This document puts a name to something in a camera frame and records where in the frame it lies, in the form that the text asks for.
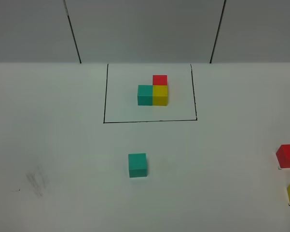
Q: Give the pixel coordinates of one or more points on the teal template block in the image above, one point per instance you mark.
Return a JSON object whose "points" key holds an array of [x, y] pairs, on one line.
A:
{"points": [[145, 93]]}

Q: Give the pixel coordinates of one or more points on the yellow template block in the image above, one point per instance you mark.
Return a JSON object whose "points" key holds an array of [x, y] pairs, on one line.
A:
{"points": [[160, 95]]}

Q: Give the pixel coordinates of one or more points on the red template block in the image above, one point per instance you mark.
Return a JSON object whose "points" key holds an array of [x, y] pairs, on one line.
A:
{"points": [[159, 80]]}

